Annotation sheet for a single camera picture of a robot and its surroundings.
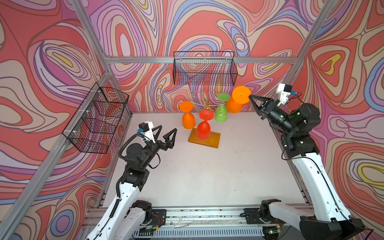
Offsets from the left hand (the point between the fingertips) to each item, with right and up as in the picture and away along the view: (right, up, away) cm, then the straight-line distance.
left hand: (170, 129), depth 67 cm
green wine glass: (+28, +9, +26) cm, 40 cm away
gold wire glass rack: (+24, +25, +45) cm, 57 cm away
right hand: (+31, +11, -9) cm, 35 cm away
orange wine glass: (+8, +5, +18) cm, 20 cm away
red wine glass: (+16, +1, +14) cm, 21 cm away
